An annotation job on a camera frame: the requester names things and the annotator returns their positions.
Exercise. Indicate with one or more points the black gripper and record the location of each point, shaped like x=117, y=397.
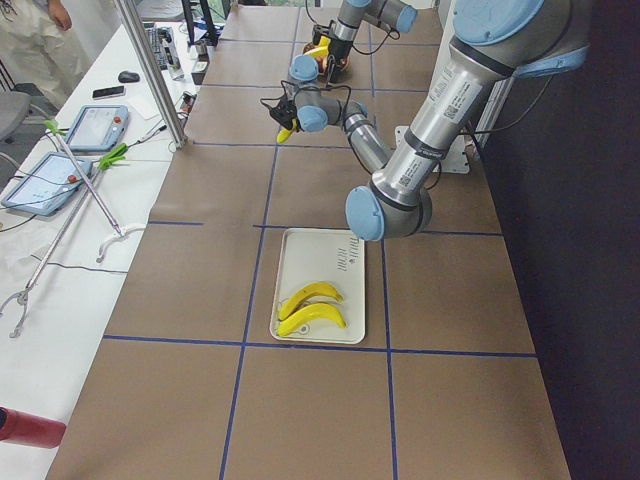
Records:
x=341, y=48
x=291, y=124

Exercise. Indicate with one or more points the yellow banana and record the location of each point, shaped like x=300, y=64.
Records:
x=285, y=133
x=314, y=289
x=316, y=311
x=319, y=49

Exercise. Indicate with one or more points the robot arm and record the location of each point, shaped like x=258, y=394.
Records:
x=392, y=16
x=492, y=41

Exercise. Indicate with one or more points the black orange connector box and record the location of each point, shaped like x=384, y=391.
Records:
x=188, y=100

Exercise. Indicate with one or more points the white bear tray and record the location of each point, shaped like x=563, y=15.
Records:
x=335, y=256

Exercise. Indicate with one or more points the black computer mouse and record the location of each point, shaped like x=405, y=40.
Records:
x=126, y=77

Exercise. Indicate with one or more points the black smartphone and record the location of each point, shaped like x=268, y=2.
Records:
x=109, y=92

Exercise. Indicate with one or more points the far teach pendant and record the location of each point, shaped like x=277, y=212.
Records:
x=97, y=128

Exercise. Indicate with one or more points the teach pendant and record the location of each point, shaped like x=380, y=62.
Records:
x=46, y=188
x=97, y=128

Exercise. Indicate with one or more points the white reacher grabber tool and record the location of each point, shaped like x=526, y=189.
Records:
x=106, y=161

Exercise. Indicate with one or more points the near teach pendant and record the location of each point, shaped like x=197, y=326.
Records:
x=46, y=188

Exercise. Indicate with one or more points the person in white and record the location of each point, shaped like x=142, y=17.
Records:
x=38, y=37

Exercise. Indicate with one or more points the grey reacher grabber tool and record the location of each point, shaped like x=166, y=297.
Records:
x=21, y=297

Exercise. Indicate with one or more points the red fire extinguisher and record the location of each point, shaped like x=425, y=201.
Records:
x=30, y=430

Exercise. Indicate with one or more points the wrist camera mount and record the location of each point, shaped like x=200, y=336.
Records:
x=320, y=35

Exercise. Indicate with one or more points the aluminium frame post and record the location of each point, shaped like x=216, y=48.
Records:
x=137, y=34

